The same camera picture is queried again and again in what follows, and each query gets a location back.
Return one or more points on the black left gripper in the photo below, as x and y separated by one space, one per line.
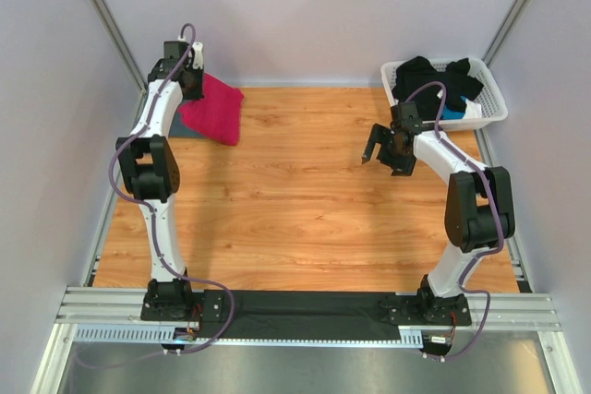
198 93

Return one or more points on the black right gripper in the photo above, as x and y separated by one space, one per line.
403 167

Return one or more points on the pink t shirt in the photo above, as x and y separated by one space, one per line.
217 115

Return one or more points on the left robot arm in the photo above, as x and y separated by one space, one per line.
151 178

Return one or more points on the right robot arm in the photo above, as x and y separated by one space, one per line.
478 217

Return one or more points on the folded grey-blue t shirt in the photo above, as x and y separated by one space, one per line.
180 130

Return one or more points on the black t shirt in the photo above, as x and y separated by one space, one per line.
418 81

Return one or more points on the blue t shirt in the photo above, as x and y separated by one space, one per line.
448 114

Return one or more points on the white cloth in basket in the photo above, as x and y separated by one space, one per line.
473 110

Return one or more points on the white plastic laundry basket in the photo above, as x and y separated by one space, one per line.
492 104

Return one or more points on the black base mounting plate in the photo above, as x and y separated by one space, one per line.
335 314

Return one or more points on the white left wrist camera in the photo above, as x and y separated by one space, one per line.
196 55

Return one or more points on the left aluminium corner post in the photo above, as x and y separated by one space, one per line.
107 18

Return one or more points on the aluminium corner post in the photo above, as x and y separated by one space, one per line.
505 28
107 18

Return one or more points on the right aluminium corner post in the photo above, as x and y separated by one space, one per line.
505 28

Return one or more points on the aluminium frame rail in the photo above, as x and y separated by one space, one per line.
507 311

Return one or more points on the white slotted cable duct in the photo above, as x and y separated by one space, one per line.
403 338

